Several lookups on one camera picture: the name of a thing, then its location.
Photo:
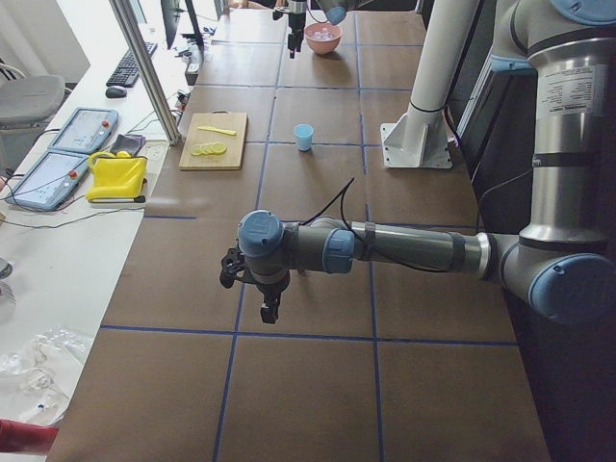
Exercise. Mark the clear plastic bags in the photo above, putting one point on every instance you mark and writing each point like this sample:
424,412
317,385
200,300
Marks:
38,381

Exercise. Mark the teach pendant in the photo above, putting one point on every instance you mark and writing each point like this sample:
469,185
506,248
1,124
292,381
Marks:
50,181
86,130

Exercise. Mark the lower teach pendant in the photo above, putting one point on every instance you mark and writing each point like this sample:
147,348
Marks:
50,181

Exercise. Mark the dark grey pouch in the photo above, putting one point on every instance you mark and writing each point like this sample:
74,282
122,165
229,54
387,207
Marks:
129,143

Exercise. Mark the white camera mast with base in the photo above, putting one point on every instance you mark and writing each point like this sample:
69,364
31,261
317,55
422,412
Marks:
419,138

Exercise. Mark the black computer mouse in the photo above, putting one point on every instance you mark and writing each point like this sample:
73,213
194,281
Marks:
115,92

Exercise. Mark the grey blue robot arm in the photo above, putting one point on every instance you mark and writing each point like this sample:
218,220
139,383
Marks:
335,12
556,263

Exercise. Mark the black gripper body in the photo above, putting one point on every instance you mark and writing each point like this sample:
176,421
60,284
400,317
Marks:
295,22
269,291

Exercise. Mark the black keyboard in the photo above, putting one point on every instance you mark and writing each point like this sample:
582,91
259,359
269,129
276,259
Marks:
126,73

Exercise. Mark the grey office chair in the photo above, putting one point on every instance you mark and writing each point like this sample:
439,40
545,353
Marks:
27,106

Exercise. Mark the light blue plastic cup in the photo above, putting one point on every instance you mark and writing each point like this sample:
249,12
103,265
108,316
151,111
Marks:
304,136

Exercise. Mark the pink bowl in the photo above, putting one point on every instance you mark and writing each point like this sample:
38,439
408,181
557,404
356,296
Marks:
323,47

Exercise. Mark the yellow bag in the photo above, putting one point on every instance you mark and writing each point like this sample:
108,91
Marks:
117,177

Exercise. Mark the bamboo cutting board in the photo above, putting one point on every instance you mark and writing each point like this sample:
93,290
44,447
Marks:
231,159

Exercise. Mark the lemon slice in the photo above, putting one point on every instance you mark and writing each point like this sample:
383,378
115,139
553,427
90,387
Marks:
219,147
197,151
204,147
210,148

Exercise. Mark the upper teach pendant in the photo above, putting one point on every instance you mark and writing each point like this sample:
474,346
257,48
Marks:
86,130

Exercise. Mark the yellow plastic knife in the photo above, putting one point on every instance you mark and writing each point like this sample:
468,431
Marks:
213,129

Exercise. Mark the aluminium frame post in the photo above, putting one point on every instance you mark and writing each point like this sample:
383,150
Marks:
129,27

